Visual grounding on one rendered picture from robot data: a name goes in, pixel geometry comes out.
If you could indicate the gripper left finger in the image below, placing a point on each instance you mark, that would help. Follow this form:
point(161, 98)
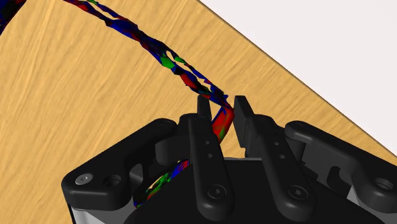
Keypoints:
point(205, 173)

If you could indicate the multicoloured thin twisted band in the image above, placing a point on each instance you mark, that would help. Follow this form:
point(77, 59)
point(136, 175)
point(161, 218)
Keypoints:
point(188, 79)

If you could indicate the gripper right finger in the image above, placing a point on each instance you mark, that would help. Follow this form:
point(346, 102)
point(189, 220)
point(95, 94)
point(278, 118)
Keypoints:
point(279, 161)

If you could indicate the light wooden table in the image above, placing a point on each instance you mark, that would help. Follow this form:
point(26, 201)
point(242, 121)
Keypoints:
point(77, 99)

